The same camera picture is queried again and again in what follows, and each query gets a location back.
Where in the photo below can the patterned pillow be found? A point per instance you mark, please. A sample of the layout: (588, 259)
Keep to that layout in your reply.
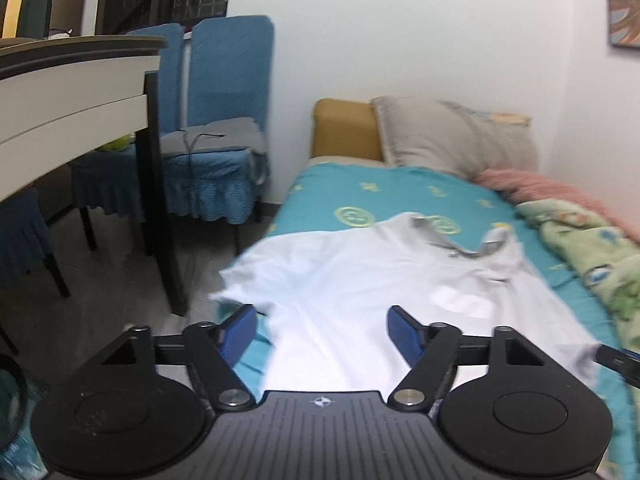
(500, 117)

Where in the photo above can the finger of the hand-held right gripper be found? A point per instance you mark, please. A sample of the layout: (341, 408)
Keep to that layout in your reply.
(620, 362)

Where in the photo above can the white and black table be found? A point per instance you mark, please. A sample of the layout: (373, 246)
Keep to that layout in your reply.
(50, 100)

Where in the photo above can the pink fuzzy blanket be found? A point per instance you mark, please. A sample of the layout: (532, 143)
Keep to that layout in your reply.
(550, 185)

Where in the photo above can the white polo shirt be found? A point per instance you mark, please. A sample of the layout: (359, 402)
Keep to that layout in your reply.
(350, 280)

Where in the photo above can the yellow envelope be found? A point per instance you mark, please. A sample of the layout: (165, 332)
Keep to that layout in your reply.
(12, 15)

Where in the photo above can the grey cloth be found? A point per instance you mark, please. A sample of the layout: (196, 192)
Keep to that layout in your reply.
(220, 135)

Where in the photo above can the yellow headboard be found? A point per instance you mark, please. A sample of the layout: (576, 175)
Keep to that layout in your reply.
(345, 130)

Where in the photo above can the framed wall painting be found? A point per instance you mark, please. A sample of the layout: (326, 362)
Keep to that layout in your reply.
(622, 5)

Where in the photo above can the yellow-green round object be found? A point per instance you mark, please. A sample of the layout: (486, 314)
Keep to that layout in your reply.
(116, 144)

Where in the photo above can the grey-beige pillow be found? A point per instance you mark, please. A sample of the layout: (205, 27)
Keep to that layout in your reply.
(430, 135)

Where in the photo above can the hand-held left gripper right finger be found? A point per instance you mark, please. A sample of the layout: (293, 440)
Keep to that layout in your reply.
(402, 331)

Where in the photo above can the green printed blanket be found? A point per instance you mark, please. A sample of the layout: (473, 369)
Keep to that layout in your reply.
(585, 240)

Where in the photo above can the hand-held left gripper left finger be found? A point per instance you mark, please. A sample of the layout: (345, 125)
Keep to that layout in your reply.
(241, 330)

